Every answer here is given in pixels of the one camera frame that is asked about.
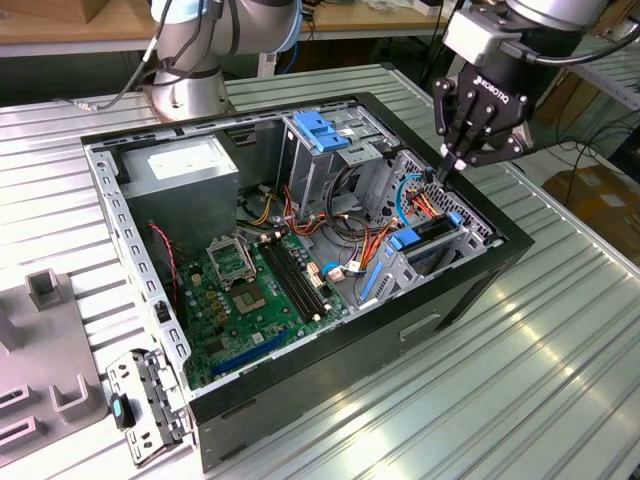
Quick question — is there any hard disk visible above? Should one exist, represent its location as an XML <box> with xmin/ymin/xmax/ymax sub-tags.
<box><xmin>357</xmin><ymin>212</ymin><xmax>464</xmax><ymax>304</ymax></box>

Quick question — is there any blue plastic drive latch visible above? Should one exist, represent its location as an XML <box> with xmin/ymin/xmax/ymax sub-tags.
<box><xmin>293</xmin><ymin>112</ymin><xmax>339</xmax><ymax>154</ymax></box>

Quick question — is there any square chipset chip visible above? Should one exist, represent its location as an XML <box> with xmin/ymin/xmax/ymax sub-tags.
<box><xmin>232</xmin><ymin>284</ymin><xmax>269</xmax><ymax>317</ymax></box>

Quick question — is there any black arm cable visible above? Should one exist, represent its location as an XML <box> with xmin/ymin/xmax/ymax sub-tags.
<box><xmin>54</xmin><ymin>0</ymin><xmax>216</xmax><ymax>112</ymax></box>

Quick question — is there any metal expansion slot bracket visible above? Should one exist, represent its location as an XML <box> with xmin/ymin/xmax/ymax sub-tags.
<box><xmin>106</xmin><ymin>348</ymin><xmax>194</xmax><ymax>469</ymax></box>

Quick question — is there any red black fan wire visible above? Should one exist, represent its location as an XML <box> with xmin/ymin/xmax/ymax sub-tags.
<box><xmin>147</xmin><ymin>222</ymin><xmax>180</xmax><ymax>306</ymax></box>

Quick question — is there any grey parts rack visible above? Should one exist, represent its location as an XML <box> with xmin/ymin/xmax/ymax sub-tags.
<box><xmin>0</xmin><ymin>269</ymin><xmax>109</xmax><ymax>466</ymax></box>

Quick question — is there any blue expansion slot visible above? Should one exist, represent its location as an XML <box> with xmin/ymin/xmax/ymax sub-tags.
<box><xmin>209</xmin><ymin>327</ymin><xmax>291</xmax><ymax>379</ymax></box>

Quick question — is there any orange power wire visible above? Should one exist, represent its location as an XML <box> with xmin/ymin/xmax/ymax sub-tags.
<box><xmin>405</xmin><ymin>188</ymin><xmax>446</xmax><ymax>219</ymax></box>

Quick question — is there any black open PC case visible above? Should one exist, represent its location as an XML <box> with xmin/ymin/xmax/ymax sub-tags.
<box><xmin>79</xmin><ymin>91</ymin><xmax>536</xmax><ymax>474</ymax></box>

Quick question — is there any green motherboard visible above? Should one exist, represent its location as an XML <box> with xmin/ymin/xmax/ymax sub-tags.
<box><xmin>177</xmin><ymin>232</ymin><xmax>351</xmax><ymax>391</ymax></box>

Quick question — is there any blue data wire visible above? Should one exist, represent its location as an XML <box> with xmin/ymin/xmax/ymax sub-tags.
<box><xmin>392</xmin><ymin>167</ymin><xmax>435</xmax><ymax>227</ymax></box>

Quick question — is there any metal slat side table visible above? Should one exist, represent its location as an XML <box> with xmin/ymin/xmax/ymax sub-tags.
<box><xmin>564</xmin><ymin>34</ymin><xmax>640</xmax><ymax>112</ymax></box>

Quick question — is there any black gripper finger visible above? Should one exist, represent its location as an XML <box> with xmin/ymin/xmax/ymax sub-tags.
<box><xmin>451</xmin><ymin>123</ymin><xmax>533</xmax><ymax>175</ymax></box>
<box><xmin>432</xmin><ymin>76</ymin><xmax>470</xmax><ymax>177</ymax></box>

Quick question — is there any metal disk bay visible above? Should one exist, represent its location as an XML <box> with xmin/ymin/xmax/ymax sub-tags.
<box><xmin>349</xmin><ymin>207</ymin><xmax>501</xmax><ymax>314</ymax></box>

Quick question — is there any flat brown cardboard box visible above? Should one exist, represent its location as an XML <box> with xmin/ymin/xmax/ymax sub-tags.
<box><xmin>542</xmin><ymin>167</ymin><xmax>640</xmax><ymax>241</ymax></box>

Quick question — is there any small white plug wire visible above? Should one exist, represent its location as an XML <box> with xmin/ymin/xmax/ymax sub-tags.
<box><xmin>319</xmin><ymin>259</ymin><xmax>361</xmax><ymax>284</ymax></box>

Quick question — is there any black RAM slot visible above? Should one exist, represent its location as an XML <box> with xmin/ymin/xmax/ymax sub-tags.
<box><xmin>278</xmin><ymin>235</ymin><xmax>330</xmax><ymax>319</ymax></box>
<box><xmin>258</xmin><ymin>239</ymin><xmax>310</xmax><ymax>324</ymax></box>
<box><xmin>272</xmin><ymin>237</ymin><xmax>324</xmax><ymax>321</ymax></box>
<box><xmin>264</xmin><ymin>238</ymin><xmax>316</xmax><ymax>322</ymax></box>

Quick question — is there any grey power supply unit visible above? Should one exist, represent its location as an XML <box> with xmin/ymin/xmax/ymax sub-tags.
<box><xmin>117</xmin><ymin>134</ymin><xmax>241</xmax><ymax>261</ymax></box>

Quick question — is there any metal optical drive cage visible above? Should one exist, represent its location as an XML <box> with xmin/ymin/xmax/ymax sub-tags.
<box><xmin>277</xmin><ymin>102</ymin><xmax>401</xmax><ymax>221</ymax></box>

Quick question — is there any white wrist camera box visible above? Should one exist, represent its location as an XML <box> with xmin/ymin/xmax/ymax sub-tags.
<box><xmin>442</xmin><ymin>7</ymin><xmax>524</xmax><ymax>65</ymax></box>

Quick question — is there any CPU socket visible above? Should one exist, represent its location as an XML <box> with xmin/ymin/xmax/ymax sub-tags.
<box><xmin>205</xmin><ymin>234</ymin><xmax>259</xmax><ymax>289</ymax></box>

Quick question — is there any wooden desk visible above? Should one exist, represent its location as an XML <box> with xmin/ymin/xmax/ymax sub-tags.
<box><xmin>0</xmin><ymin>0</ymin><xmax>461</xmax><ymax>59</ymax></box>

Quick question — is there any black camera cable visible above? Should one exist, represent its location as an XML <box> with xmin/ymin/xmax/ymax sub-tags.
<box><xmin>499</xmin><ymin>29</ymin><xmax>640</xmax><ymax>66</ymax></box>

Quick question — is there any orange red wire bundle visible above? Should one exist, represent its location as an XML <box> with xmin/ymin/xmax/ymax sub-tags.
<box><xmin>282</xmin><ymin>184</ymin><xmax>401</xmax><ymax>274</ymax></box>

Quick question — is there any yellow black wire bundle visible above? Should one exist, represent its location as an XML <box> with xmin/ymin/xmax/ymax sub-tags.
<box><xmin>238</xmin><ymin>192</ymin><xmax>277</xmax><ymax>226</ymax></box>

